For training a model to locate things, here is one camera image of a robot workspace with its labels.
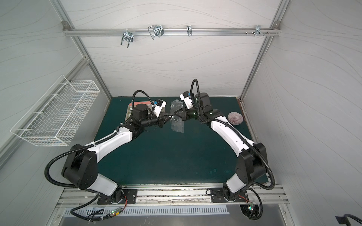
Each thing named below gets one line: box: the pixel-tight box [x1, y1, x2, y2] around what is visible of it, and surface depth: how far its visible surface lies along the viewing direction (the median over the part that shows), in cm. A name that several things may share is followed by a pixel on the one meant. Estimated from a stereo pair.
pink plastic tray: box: [124, 101, 140, 122], surface depth 113 cm
